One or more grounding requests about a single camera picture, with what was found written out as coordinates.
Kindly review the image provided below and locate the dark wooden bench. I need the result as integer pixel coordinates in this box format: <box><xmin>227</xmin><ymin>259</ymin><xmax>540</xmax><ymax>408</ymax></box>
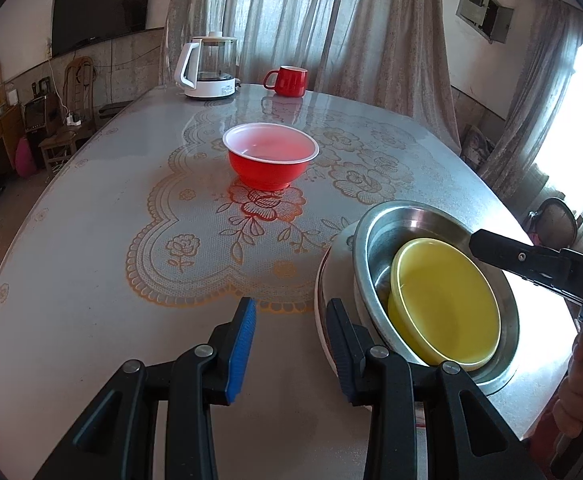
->
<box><xmin>98</xmin><ymin>100</ymin><xmax>135</xmax><ymax>120</ymax></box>

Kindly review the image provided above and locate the red mug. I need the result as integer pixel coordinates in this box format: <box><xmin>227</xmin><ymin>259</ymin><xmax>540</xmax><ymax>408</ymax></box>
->
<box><xmin>263</xmin><ymin>65</ymin><xmax>308</xmax><ymax>98</ymax></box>

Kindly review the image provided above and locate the grey patterned bundle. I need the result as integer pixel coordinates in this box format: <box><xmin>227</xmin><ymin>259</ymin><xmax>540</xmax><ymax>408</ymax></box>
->
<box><xmin>464</xmin><ymin>125</ymin><xmax>497</xmax><ymax>171</ymax></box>

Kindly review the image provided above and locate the red plastic bowl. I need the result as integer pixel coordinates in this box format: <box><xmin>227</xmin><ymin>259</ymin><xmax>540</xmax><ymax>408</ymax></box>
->
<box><xmin>222</xmin><ymin>122</ymin><xmax>319</xmax><ymax>192</ymax></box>

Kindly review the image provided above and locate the pink bag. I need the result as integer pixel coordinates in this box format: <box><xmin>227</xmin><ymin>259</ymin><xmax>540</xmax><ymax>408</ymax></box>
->
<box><xmin>16</xmin><ymin>137</ymin><xmax>37</xmax><ymax>178</ymax></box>

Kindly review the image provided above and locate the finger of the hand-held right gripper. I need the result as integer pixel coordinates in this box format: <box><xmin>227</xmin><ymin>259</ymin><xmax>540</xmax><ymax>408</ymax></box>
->
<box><xmin>469</xmin><ymin>229</ymin><xmax>572</xmax><ymax>288</ymax></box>

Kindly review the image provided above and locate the white glass electric kettle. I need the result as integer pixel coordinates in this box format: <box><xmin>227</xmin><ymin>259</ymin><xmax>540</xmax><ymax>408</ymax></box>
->
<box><xmin>174</xmin><ymin>32</ymin><xmax>242</xmax><ymax>100</ymax></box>

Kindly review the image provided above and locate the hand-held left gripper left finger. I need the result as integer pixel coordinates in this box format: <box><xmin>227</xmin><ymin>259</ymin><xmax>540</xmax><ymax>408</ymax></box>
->
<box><xmin>34</xmin><ymin>297</ymin><xmax>257</xmax><ymax>480</ymax></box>

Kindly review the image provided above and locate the black wall television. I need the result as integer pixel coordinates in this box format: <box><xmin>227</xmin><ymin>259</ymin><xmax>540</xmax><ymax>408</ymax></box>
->
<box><xmin>52</xmin><ymin>0</ymin><xmax>155</xmax><ymax>57</ymax></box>

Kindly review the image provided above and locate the wooden arched-back chair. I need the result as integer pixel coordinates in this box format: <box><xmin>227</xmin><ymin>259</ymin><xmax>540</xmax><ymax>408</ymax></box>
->
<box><xmin>39</xmin><ymin>56</ymin><xmax>97</xmax><ymax>171</ymax></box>

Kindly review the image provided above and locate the yellow plastic bowl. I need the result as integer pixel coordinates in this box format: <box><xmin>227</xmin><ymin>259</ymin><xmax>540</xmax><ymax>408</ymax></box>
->
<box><xmin>387</xmin><ymin>238</ymin><xmax>502</xmax><ymax>367</ymax></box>

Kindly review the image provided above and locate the round-back dark chair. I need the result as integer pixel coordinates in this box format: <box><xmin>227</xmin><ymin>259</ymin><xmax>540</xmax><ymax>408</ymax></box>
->
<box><xmin>526</xmin><ymin>197</ymin><xmax>578</xmax><ymax>248</ymax></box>

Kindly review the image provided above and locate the grey electrical panel box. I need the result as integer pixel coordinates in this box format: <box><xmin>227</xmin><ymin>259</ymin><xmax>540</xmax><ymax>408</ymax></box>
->
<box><xmin>455</xmin><ymin>0</ymin><xmax>515</xmax><ymax>45</ymax></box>

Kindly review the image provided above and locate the stainless steel bowl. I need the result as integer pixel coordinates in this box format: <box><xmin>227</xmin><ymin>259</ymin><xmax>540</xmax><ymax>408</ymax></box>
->
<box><xmin>352</xmin><ymin>201</ymin><xmax>521</xmax><ymax>386</ymax></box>

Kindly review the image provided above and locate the large purple floral rim plate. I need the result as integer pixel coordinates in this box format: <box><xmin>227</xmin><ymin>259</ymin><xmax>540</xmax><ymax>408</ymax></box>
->
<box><xmin>314</xmin><ymin>220</ymin><xmax>372</xmax><ymax>376</ymax></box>

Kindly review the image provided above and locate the beige side window curtain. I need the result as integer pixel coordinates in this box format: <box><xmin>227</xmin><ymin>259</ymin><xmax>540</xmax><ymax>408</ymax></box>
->
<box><xmin>479</xmin><ymin>0</ymin><xmax>583</xmax><ymax>201</ymax></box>

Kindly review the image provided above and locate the black floor speaker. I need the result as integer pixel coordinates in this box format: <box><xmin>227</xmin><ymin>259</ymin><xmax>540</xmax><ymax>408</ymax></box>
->
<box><xmin>24</xmin><ymin>95</ymin><xmax>52</xmax><ymax>158</ymax></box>

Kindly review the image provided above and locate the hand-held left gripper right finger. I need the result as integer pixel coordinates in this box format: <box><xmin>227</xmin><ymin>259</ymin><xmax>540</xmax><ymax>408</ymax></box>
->
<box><xmin>325</xmin><ymin>298</ymin><xmax>542</xmax><ymax>480</ymax></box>

